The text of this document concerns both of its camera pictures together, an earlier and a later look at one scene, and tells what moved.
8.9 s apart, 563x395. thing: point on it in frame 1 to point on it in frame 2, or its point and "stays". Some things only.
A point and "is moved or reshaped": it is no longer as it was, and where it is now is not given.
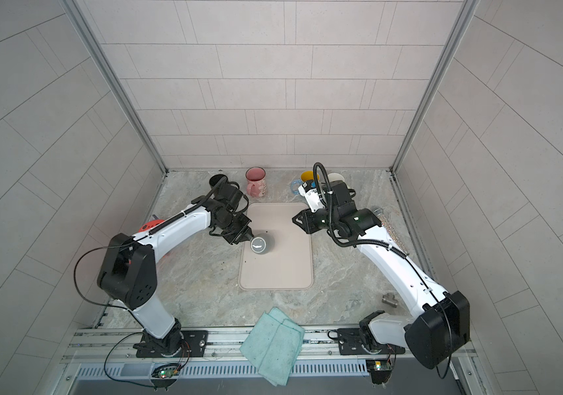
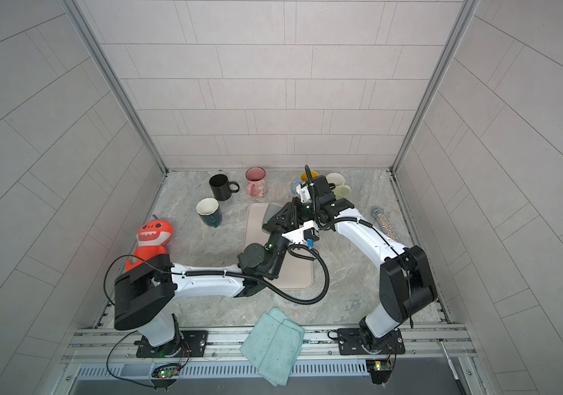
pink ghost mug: (256, 182) stays
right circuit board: (379, 369) stays
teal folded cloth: (272, 346) stays
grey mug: (262, 243) is moved or reshaped
